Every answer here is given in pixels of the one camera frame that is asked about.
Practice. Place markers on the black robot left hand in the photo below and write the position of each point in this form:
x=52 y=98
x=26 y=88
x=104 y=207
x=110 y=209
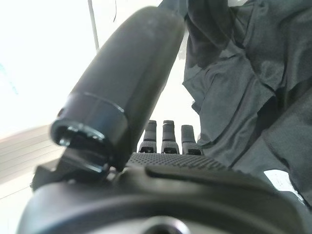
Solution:
x=126 y=73

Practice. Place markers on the black garment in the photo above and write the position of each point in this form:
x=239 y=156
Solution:
x=243 y=85

